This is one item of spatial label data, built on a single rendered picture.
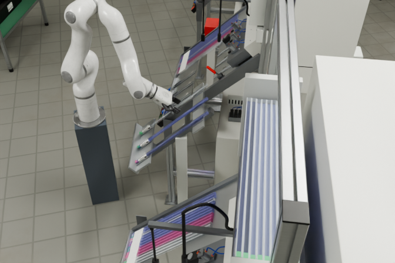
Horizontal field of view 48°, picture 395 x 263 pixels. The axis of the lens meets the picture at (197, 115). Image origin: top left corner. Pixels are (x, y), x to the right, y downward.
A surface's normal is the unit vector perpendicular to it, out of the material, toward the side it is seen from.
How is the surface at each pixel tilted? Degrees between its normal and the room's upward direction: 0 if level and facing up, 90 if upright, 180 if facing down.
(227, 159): 90
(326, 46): 90
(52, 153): 0
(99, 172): 90
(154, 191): 0
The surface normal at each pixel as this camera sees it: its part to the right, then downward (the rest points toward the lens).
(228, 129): 0.00, -0.76
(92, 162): 0.24, 0.64
